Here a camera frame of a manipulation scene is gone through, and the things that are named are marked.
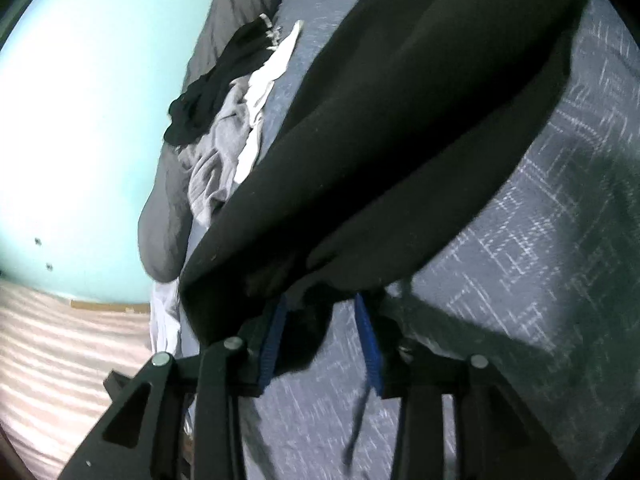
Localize crumpled black garment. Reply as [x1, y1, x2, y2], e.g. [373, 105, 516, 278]
[163, 16, 273, 146]

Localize long dark grey pillow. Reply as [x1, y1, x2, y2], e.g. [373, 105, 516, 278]
[139, 0, 311, 281]

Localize pink curtain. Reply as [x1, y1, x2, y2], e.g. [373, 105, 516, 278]
[0, 275, 156, 471]

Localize black pants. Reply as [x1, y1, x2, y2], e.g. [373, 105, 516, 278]
[177, 0, 593, 376]

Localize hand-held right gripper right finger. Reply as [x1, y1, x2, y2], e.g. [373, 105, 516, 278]
[354, 292, 591, 480]

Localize blue patterned bedspread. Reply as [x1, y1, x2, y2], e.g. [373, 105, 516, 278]
[180, 0, 640, 480]

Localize crumpled white garment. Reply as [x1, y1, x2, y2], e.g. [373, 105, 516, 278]
[234, 20, 306, 185]

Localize wooden window frame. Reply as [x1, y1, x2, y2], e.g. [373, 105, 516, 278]
[70, 299, 151, 313]

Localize pale grey crumpled sheet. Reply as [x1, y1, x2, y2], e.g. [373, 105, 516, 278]
[148, 280, 183, 356]

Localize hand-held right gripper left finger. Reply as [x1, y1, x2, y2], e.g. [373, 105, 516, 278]
[57, 292, 290, 480]

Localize crumpled grey garment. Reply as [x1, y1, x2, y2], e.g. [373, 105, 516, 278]
[177, 80, 263, 228]

